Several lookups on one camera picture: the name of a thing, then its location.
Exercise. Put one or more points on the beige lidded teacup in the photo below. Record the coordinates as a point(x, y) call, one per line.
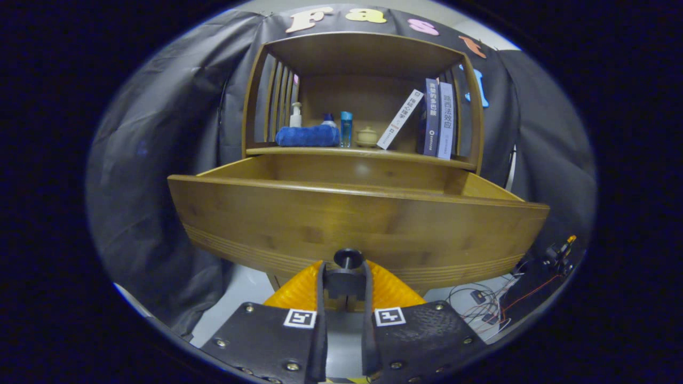
point(367, 137)

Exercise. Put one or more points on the dark blue book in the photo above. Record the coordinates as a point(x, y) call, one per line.
point(431, 117)

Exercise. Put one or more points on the wooden countertop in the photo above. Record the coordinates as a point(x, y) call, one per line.
point(341, 151)

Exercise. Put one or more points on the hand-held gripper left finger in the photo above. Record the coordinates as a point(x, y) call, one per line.
point(322, 346)

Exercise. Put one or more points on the white book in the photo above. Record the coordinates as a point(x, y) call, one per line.
point(400, 118)

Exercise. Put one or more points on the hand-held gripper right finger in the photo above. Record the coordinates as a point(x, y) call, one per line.
point(368, 346)

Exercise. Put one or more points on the clear blue bottle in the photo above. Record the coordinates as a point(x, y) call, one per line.
point(346, 130)

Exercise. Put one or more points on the white pump bottle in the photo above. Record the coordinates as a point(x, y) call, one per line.
point(295, 120)

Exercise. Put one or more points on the blue folded towel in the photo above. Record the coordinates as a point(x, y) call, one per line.
point(307, 136)

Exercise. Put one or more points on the black drawer knob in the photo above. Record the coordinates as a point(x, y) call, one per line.
point(348, 258)

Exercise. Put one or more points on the light purple book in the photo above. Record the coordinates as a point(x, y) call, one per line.
point(446, 122)

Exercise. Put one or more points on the wooden drawer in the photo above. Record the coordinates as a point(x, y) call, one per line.
point(320, 224)

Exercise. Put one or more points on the wooden cabinet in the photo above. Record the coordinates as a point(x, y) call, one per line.
point(368, 96)

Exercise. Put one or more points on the white bottle with blue cap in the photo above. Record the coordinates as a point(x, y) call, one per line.
point(329, 121)

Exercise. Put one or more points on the black equipment with orange clamp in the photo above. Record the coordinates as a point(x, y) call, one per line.
point(533, 298)

